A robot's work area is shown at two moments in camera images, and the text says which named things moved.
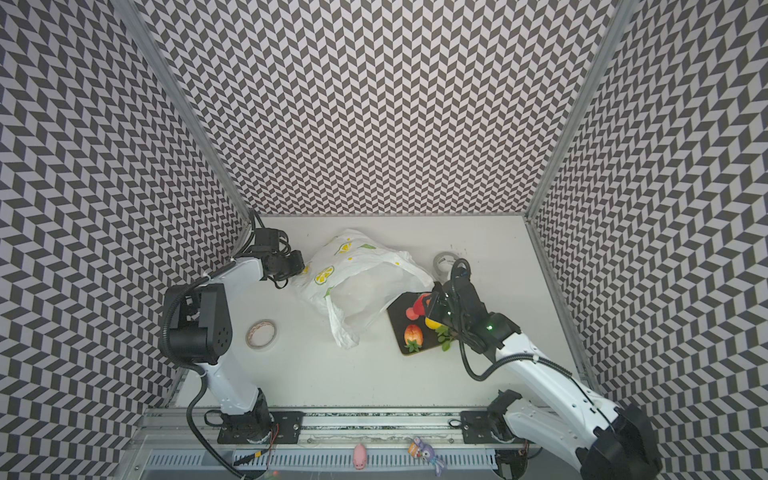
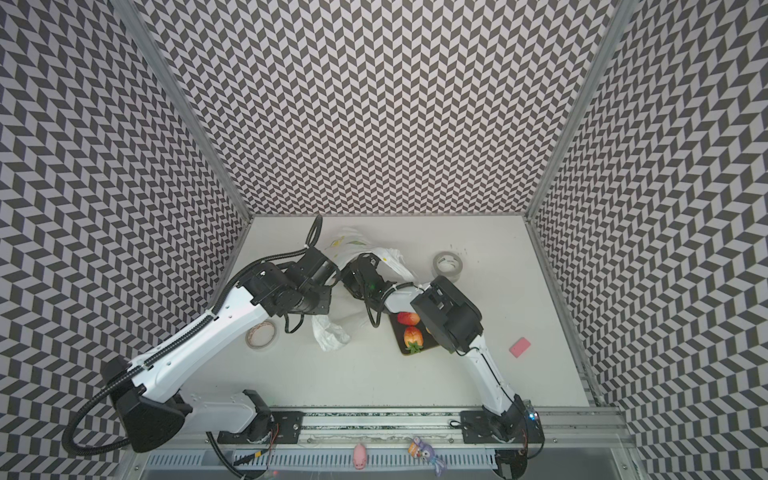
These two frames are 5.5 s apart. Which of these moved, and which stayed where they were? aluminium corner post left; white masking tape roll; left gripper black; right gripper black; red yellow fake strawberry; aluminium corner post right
Moved: left gripper black; right gripper black
Stayed: red yellow fake strawberry; aluminium corner post left; aluminium corner post right; white masking tape roll
